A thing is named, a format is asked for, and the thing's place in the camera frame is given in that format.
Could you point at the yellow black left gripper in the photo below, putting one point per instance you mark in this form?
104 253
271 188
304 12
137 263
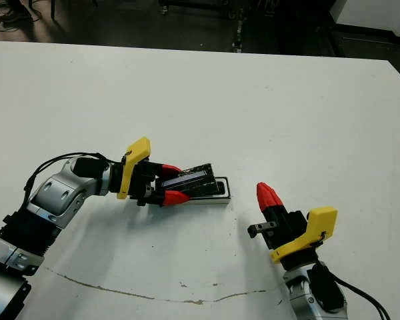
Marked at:
135 156

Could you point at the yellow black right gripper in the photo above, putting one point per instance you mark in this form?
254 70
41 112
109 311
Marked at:
323 223

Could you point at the glossy black box lid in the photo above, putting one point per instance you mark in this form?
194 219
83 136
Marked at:
193 180

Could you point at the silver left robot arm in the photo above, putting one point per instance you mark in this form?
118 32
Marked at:
60 196

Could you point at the thin black furniture leg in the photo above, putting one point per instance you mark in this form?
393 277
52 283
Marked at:
53 10

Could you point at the white cabinet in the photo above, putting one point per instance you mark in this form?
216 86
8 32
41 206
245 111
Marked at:
370 11

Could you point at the dark shoe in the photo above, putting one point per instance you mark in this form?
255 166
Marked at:
14 18

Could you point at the camera box with white lining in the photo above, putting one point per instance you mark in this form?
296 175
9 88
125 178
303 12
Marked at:
213 202

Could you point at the black metal rack frame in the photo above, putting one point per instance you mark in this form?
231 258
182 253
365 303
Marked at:
331 36

